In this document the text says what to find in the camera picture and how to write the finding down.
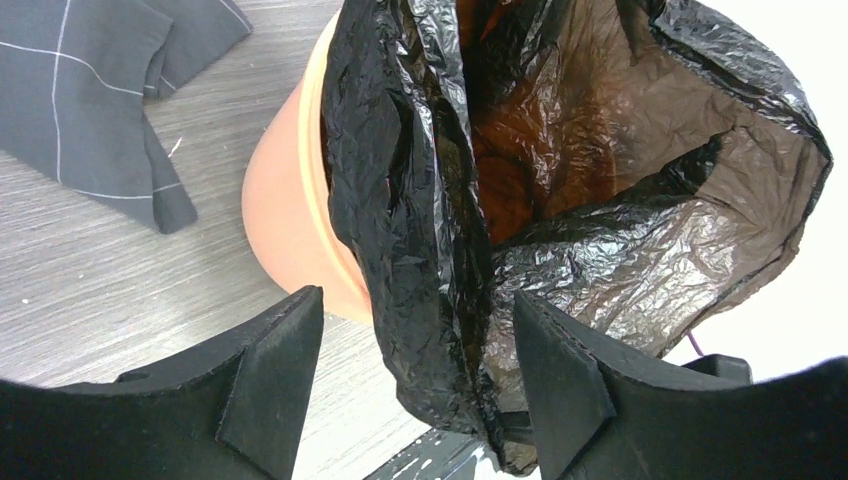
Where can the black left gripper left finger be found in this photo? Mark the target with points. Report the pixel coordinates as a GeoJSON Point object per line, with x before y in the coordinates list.
{"type": "Point", "coordinates": [230, 407]}

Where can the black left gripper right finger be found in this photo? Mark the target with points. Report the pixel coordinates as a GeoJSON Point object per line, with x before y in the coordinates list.
{"type": "Point", "coordinates": [600, 409]}

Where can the black plastic trash bag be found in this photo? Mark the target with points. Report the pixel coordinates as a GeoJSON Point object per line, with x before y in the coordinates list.
{"type": "Point", "coordinates": [642, 165]}

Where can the orange plastic trash bin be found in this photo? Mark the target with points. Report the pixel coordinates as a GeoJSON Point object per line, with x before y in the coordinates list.
{"type": "Point", "coordinates": [284, 201]}

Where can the grey checked cloth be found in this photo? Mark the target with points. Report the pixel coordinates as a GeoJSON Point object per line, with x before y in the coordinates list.
{"type": "Point", "coordinates": [75, 76]}

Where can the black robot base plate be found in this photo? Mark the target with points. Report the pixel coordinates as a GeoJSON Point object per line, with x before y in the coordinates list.
{"type": "Point", "coordinates": [442, 455]}

